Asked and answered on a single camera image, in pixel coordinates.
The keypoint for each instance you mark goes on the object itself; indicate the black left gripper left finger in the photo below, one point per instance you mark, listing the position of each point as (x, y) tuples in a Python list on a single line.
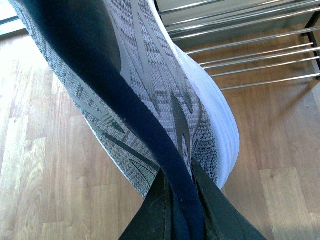
[(154, 220)]

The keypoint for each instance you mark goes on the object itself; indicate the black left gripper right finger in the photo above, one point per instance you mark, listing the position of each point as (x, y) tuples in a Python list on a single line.
[(222, 221)]

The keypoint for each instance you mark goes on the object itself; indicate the grey knit sneaker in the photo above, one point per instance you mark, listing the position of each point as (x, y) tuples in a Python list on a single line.
[(150, 105)]

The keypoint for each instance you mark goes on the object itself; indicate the black metal shoe rack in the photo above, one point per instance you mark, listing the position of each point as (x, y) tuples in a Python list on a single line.
[(231, 37)]

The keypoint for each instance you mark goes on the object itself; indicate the dark window frame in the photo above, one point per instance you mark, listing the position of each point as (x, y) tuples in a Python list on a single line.
[(11, 27)]

